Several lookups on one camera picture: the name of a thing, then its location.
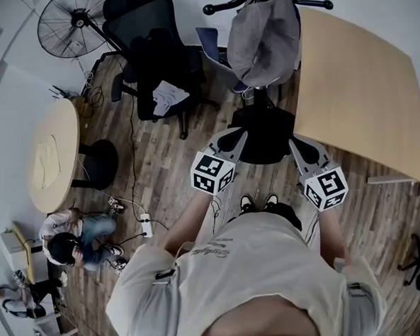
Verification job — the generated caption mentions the black strap clip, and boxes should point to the black strap clip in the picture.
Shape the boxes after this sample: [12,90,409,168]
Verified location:
[154,267,177,281]

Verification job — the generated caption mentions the person's right shoe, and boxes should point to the person's right shoe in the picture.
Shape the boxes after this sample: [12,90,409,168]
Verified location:
[263,193,280,211]

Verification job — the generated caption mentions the white power strip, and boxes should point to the white power strip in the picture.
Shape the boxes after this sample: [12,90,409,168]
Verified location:
[137,212,156,239]

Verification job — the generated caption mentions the black swivel chair base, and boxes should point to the black swivel chair base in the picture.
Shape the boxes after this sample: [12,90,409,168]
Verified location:
[396,231,420,293]

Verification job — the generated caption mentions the black coat rack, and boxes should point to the black coat rack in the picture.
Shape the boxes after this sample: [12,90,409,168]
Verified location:
[193,0,334,169]

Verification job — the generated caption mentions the blue fabric bag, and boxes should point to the blue fabric bag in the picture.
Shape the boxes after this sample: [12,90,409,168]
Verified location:
[191,26,253,95]

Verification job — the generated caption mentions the white cabinet with wooden top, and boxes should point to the white cabinet with wooden top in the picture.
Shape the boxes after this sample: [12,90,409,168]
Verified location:
[0,220,53,286]

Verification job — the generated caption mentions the long black floor cable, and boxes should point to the long black floor cable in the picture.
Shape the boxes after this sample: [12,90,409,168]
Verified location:
[119,87,155,232]

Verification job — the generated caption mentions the beige cloth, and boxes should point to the beige cloth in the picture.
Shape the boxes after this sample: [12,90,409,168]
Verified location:
[33,133,64,191]

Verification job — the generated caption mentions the person's left forearm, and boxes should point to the person's left forearm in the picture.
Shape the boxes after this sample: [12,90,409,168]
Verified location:
[161,189,218,259]

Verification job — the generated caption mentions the light wooden rectangular table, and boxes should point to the light wooden rectangular table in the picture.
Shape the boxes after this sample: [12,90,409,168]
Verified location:
[289,7,420,188]

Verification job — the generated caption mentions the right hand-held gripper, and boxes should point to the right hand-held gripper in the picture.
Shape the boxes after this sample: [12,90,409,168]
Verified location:
[284,137,351,214]

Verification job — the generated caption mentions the small charger on floor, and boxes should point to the small charger on floor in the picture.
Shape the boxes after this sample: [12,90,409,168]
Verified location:
[106,196,126,213]

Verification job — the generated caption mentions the round wooden table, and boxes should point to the round wooden table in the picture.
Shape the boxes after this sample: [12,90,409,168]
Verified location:
[24,95,123,218]

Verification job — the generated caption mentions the person's left shoe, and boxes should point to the person's left shoe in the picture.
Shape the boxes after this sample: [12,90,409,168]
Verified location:
[239,193,257,216]

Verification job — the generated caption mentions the person's shoe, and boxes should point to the person's shoe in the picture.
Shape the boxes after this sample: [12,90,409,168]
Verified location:
[263,193,280,211]
[239,193,257,216]

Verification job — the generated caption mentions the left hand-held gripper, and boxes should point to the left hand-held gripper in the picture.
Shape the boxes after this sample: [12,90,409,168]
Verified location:
[189,125,249,198]

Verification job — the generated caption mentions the black floor fan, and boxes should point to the black floor fan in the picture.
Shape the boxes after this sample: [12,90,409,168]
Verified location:
[35,0,136,65]

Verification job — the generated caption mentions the person's beige t-shirt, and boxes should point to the person's beige t-shirt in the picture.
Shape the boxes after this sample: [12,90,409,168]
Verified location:
[103,202,394,336]

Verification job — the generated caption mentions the person's right forearm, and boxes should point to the person's right forearm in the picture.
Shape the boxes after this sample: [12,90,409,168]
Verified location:
[312,207,356,271]

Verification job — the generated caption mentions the white crumpled cloth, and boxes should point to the white crumpled cloth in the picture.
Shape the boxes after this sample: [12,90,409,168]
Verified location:
[151,80,192,119]

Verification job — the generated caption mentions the person's black trousers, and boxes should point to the person's black trousers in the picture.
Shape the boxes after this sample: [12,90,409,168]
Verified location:
[262,201,305,231]

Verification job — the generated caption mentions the black office chair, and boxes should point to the black office chair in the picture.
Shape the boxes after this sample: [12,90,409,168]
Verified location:
[94,0,227,143]

